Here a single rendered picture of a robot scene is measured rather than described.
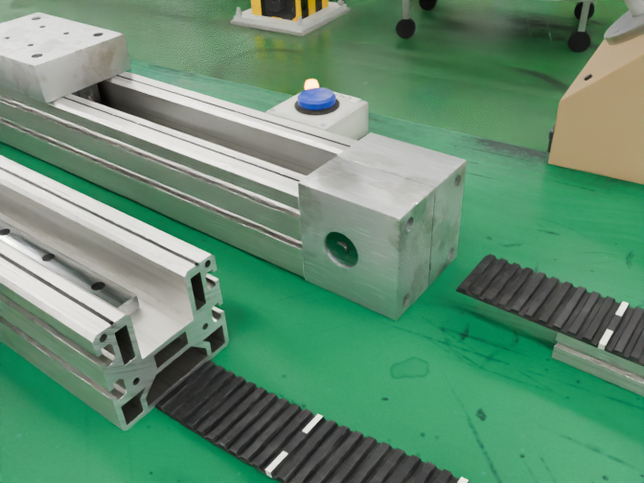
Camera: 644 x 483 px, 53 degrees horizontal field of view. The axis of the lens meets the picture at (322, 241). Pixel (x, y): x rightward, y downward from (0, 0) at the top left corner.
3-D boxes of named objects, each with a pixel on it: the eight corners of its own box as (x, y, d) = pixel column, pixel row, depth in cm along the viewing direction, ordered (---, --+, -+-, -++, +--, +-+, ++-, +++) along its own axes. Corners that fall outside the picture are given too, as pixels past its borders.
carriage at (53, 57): (137, 92, 74) (124, 33, 70) (54, 128, 67) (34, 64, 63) (54, 66, 82) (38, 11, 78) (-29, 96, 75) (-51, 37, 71)
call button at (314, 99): (343, 108, 69) (343, 90, 68) (321, 122, 66) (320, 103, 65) (313, 100, 71) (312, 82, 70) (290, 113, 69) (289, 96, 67)
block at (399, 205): (470, 242, 58) (480, 147, 52) (396, 322, 50) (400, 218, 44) (383, 212, 62) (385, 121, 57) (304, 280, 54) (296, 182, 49)
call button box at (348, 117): (369, 150, 72) (370, 98, 69) (316, 189, 66) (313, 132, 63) (312, 133, 76) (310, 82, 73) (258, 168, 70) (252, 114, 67)
